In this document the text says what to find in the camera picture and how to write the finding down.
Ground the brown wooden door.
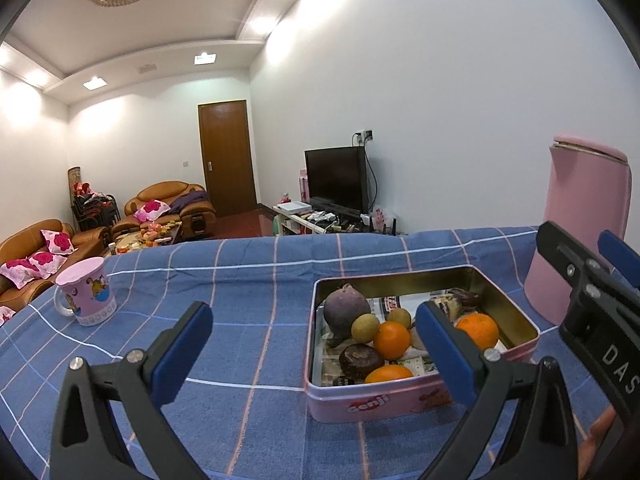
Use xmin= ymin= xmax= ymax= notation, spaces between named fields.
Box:
xmin=198 ymin=100 xmax=257 ymax=217

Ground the black power cable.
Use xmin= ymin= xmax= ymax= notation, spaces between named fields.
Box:
xmin=365 ymin=141 xmax=382 ymax=211

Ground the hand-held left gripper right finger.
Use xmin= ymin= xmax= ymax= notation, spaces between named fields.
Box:
xmin=415 ymin=301 xmax=581 ymax=480

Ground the black television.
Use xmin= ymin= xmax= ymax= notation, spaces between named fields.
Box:
xmin=304 ymin=146 xmax=370 ymax=216

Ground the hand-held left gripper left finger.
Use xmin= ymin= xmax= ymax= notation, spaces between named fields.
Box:
xmin=49 ymin=301 xmax=215 ymax=480

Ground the brown leather armchair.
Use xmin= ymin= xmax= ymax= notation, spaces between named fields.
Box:
xmin=111 ymin=181 xmax=218 ymax=241

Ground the printed paper leaflet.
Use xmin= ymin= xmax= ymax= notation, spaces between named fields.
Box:
xmin=320 ymin=290 xmax=506 ymax=386

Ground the person's right hand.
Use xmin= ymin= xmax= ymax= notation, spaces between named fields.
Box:
xmin=579 ymin=405 xmax=617 ymax=466

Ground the purple round fruit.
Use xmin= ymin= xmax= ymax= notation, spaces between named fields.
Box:
xmin=322 ymin=284 xmax=372 ymax=346

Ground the dark brown round fruit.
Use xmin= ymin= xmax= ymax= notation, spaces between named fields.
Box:
xmin=339 ymin=344 xmax=386 ymax=378

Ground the blue plaid tablecloth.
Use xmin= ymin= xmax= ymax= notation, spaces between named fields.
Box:
xmin=0 ymin=226 xmax=640 ymax=480

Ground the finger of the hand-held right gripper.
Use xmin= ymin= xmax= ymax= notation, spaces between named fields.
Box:
xmin=598 ymin=230 xmax=640 ymax=291
xmin=536 ymin=220 xmax=616 ymax=311

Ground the pink cartoon mug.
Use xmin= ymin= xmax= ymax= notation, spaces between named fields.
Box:
xmin=53 ymin=257 xmax=117 ymax=327

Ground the pink tin box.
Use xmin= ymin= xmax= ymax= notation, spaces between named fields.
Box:
xmin=302 ymin=265 xmax=541 ymax=423

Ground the brown leather sofa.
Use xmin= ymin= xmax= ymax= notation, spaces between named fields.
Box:
xmin=0 ymin=219 xmax=112 ymax=321

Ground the white television stand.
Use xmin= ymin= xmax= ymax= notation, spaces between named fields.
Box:
xmin=272 ymin=201 xmax=401 ymax=237

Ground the stack of black chairs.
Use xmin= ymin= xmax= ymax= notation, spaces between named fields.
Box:
xmin=71 ymin=191 xmax=121 ymax=233

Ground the orange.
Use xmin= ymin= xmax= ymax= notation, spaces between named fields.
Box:
xmin=455 ymin=312 xmax=500 ymax=351
xmin=373 ymin=321 xmax=412 ymax=361
xmin=364 ymin=364 xmax=415 ymax=386

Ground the pink electric kettle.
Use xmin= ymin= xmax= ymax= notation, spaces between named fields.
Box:
xmin=524 ymin=133 xmax=632 ymax=325

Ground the coffee table with snacks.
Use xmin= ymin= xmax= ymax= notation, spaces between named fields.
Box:
xmin=111 ymin=220 xmax=183 ymax=256

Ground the purple cloth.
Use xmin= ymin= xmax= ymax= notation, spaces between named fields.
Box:
xmin=169 ymin=189 xmax=208 ymax=213

